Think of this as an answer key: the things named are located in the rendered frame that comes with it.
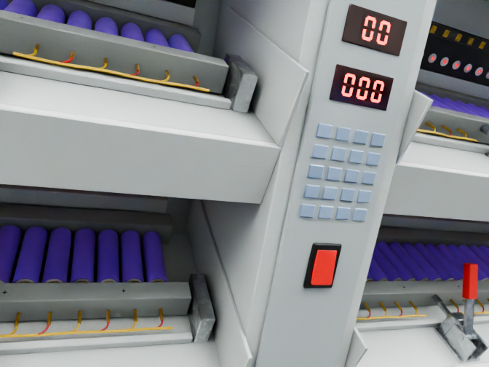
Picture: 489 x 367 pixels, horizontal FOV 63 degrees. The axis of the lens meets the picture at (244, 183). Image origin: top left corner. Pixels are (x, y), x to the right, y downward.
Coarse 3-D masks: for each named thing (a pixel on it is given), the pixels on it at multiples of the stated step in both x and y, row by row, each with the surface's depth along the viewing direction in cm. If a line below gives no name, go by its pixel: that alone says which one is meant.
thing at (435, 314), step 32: (384, 224) 53; (416, 224) 54; (448, 224) 56; (480, 224) 59; (384, 256) 47; (416, 256) 50; (448, 256) 52; (480, 256) 55; (384, 288) 41; (416, 288) 43; (448, 288) 45; (480, 288) 46; (384, 320) 41; (416, 320) 41; (448, 320) 41; (480, 320) 44; (352, 352) 31; (384, 352) 37; (416, 352) 38; (448, 352) 39; (480, 352) 39
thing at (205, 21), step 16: (208, 0) 41; (448, 0) 51; (464, 0) 52; (480, 0) 53; (208, 16) 41; (448, 16) 52; (464, 16) 52; (480, 16) 53; (208, 32) 41; (480, 32) 54; (208, 48) 42; (96, 208) 42; (176, 208) 45; (176, 224) 45
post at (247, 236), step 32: (224, 0) 40; (256, 0) 32; (288, 0) 26; (320, 0) 24; (288, 32) 26; (320, 32) 24; (416, 64) 27; (288, 160) 26; (288, 192) 26; (384, 192) 29; (224, 224) 34; (256, 224) 28; (224, 256) 33; (256, 256) 27; (256, 288) 27; (256, 320) 28; (352, 320) 31; (256, 352) 29
